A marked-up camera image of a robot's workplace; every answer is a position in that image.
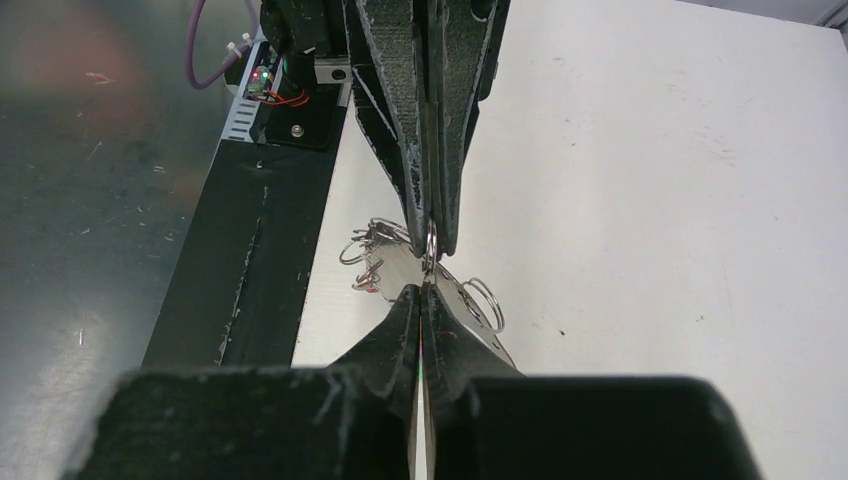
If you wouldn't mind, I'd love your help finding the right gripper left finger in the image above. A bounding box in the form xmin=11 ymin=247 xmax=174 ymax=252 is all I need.
xmin=331 ymin=284 xmax=420 ymax=424

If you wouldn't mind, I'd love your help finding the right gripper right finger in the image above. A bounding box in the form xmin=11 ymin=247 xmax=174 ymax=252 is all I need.
xmin=421 ymin=283 xmax=522 ymax=424

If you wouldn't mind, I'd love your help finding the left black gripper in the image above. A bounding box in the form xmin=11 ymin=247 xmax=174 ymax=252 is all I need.
xmin=259 ymin=1 xmax=511 ymax=257

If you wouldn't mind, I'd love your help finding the perforated metal ring plate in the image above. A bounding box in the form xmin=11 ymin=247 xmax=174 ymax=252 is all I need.
xmin=352 ymin=235 xmax=515 ymax=365

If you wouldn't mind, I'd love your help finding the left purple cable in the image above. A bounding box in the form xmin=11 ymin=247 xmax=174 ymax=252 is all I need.
xmin=184 ymin=0 xmax=263 ymax=91

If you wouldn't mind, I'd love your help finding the white slotted cable duct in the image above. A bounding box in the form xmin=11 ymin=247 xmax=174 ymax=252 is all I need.
xmin=221 ymin=97 xmax=261 ymax=144

